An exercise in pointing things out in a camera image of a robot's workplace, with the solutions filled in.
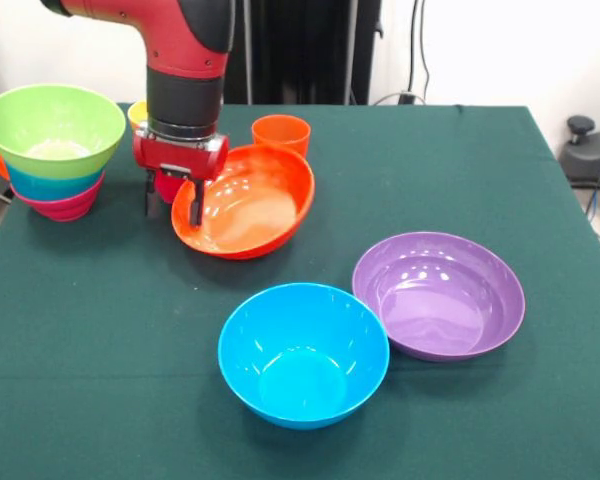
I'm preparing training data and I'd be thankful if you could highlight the large blue bowl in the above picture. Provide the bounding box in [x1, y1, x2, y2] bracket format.
[217, 282, 391, 430]

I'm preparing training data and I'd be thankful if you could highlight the orange cup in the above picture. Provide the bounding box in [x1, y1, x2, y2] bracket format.
[251, 114, 312, 159]

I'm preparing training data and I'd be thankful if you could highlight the green bowl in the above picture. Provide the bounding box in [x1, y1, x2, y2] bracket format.
[0, 83, 128, 180]

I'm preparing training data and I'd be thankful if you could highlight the pink bowl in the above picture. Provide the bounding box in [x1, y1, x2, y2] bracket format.
[9, 169, 107, 223]

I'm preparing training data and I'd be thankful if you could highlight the yellow cup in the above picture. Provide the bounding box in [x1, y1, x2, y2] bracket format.
[127, 99, 150, 132]

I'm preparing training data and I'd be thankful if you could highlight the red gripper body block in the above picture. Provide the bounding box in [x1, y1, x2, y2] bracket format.
[132, 126, 231, 182]

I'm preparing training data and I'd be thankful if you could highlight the small blue bowl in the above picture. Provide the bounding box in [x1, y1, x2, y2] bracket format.
[4, 162, 106, 202]

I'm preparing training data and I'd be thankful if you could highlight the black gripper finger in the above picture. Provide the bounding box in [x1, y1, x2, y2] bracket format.
[144, 168, 159, 218]
[189, 177, 207, 228]

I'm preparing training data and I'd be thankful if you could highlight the pink cup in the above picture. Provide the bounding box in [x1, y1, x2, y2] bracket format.
[154, 173, 184, 205]

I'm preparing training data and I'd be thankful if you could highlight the dark green tablecloth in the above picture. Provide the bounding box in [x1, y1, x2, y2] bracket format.
[0, 102, 600, 480]

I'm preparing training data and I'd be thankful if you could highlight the purple bowl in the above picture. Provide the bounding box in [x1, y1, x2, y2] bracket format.
[351, 231, 527, 363]

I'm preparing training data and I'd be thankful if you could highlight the large orange bowl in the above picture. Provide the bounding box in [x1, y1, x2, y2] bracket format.
[171, 143, 316, 261]

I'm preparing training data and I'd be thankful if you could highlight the black wall cable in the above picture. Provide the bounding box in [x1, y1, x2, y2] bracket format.
[407, 0, 431, 104]

